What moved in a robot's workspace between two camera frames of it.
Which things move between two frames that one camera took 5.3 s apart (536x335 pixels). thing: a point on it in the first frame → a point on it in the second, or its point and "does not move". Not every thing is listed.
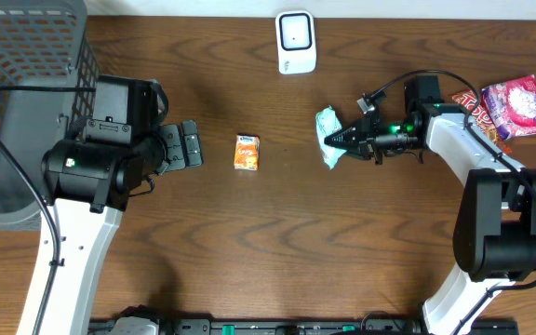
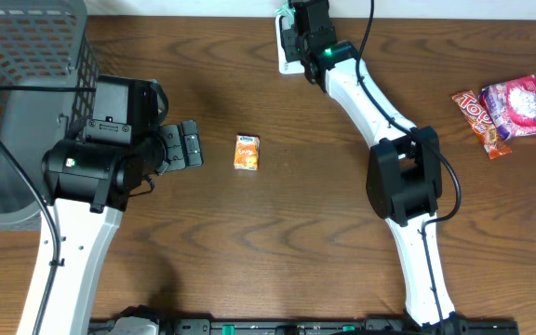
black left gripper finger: (176, 159) does not move
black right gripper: (368, 140) → (289, 42)
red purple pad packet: (516, 107) does not move
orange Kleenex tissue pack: (247, 152) does not move
